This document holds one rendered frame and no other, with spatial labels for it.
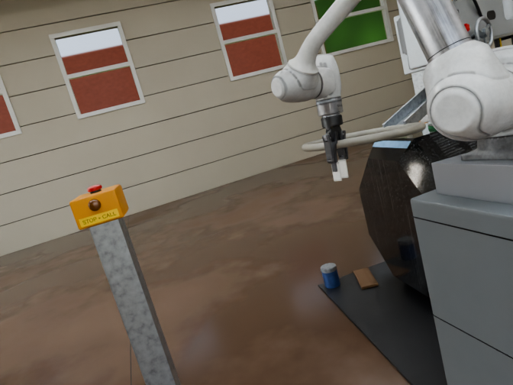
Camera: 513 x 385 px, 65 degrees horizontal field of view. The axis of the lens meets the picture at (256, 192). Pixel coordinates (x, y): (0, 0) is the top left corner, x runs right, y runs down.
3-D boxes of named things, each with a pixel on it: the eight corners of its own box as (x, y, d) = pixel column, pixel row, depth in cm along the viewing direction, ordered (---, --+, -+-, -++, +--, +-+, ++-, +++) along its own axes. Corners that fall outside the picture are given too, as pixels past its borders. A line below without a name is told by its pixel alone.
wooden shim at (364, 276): (353, 273, 264) (353, 270, 263) (368, 269, 263) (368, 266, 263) (362, 289, 239) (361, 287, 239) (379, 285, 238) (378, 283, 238)
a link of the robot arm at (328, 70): (326, 100, 151) (302, 104, 143) (319, 58, 149) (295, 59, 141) (350, 95, 143) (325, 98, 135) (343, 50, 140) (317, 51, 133)
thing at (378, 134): (357, 137, 198) (356, 131, 198) (452, 124, 157) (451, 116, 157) (279, 155, 172) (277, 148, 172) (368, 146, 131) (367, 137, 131)
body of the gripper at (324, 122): (334, 114, 139) (338, 141, 141) (346, 112, 145) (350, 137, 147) (315, 118, 144) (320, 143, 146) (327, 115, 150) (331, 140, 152)
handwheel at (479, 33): (476, 52, 198) (471, 21, 195) (498, 46, 190) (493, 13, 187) (460, 56, 190) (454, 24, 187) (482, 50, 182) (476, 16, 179)
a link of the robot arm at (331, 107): (346, 96, 144) (348, 112, 145) (324, 101, 150) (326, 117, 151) (333, 98, 138) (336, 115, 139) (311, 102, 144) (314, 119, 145)
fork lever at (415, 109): (451, 69, 215) (448, 61, 214) (488, 60, 199) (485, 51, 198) (379, 135, 185) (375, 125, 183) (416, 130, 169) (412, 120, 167)
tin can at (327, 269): (343, 283, 252) (339, 265, 250) (330, 290, 249) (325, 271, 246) (334, 279, 261) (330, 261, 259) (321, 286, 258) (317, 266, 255)
